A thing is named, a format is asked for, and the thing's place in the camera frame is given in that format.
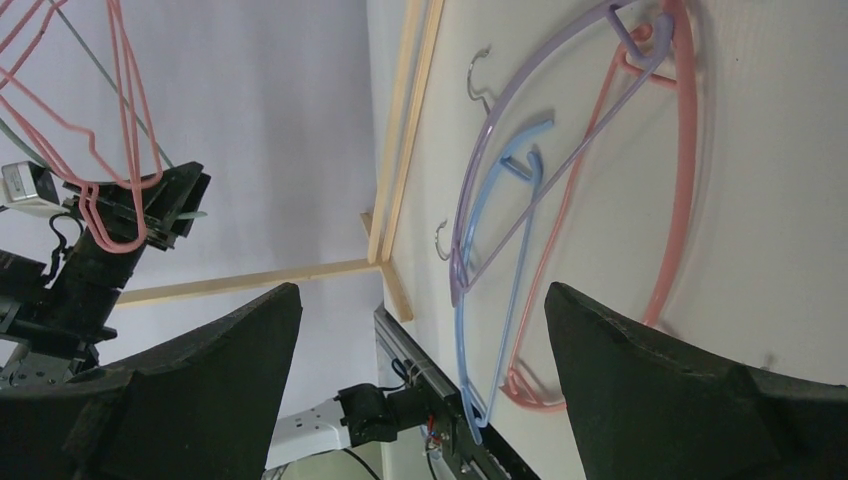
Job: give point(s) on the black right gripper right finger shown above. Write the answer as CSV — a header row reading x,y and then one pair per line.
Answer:
x,y
645,405

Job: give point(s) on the pink notched hanger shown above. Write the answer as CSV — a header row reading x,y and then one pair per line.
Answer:
x,y
59,106

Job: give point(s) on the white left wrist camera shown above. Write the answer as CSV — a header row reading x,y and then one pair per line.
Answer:
x,y
29,188

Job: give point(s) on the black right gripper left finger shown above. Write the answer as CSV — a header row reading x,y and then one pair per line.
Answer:
x,y
202,405

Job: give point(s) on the pink curved plastic hanger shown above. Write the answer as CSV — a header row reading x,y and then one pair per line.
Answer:
x,y
669,64

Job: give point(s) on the wooden clothes rack frame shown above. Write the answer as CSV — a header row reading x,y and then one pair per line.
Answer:
x,y
419,34

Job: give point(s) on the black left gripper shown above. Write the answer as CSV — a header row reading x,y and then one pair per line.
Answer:
x,y
56,313

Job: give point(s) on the blue plastic hanger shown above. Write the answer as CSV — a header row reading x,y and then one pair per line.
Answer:
x,y
488,269

